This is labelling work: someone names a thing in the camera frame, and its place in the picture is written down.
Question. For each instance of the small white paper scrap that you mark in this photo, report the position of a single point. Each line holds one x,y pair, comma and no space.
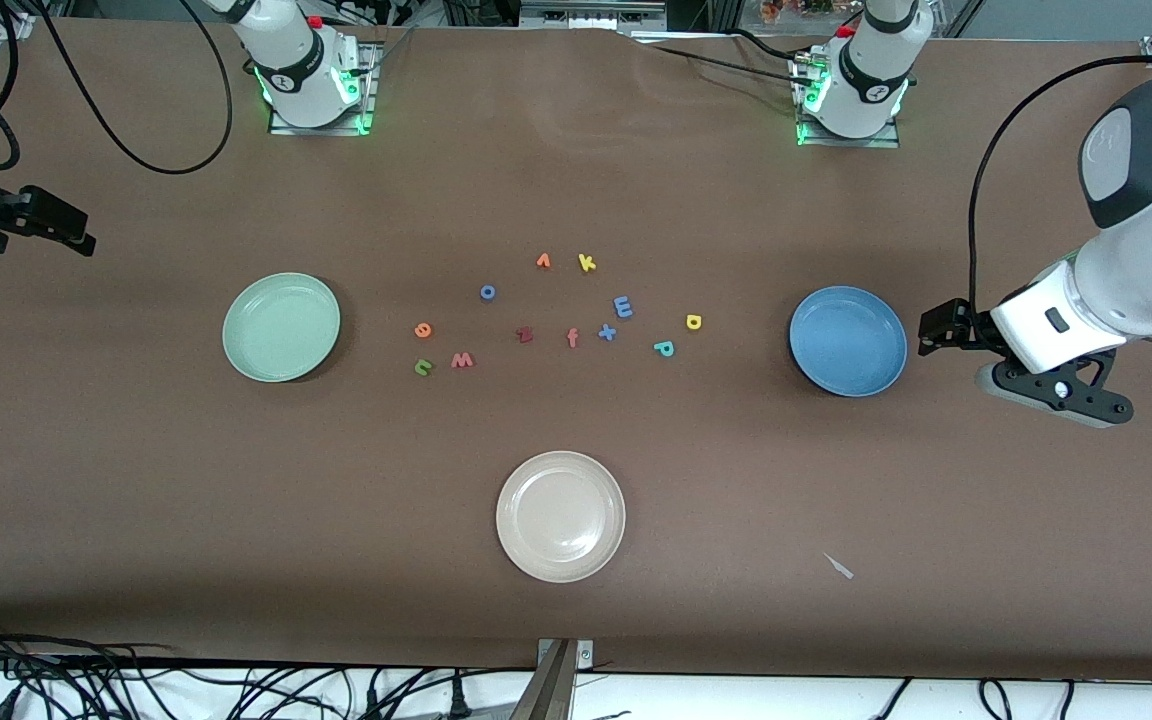
839,566

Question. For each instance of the brown table cover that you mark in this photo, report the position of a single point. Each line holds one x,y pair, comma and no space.
236,520

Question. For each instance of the metal table edge bracket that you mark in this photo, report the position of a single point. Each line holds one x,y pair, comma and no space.
556,690

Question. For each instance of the beige plate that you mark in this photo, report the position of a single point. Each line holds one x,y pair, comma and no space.
561,516

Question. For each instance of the teal foam letter P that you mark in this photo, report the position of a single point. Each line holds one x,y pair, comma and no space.
660,347

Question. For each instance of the blue foam letter E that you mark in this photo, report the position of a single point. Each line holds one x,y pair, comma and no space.
620,306

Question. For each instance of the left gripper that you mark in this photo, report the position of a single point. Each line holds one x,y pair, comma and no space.
971,328

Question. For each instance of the green plate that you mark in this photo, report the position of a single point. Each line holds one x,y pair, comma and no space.
281,328

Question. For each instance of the grey power strip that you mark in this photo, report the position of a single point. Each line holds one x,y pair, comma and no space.
586,12

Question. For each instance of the colourful background object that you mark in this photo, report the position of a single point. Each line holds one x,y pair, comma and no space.
796,10

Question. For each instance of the blue plate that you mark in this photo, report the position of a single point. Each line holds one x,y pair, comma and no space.
848,340

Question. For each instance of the blue foam letter x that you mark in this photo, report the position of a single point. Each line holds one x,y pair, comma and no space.
607,332

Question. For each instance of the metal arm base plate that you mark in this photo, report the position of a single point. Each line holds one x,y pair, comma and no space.
851,142
369,90

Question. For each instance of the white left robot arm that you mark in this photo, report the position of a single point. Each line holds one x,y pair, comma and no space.
1146,250

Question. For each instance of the pink foam letter w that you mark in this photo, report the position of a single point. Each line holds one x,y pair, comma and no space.
462,360

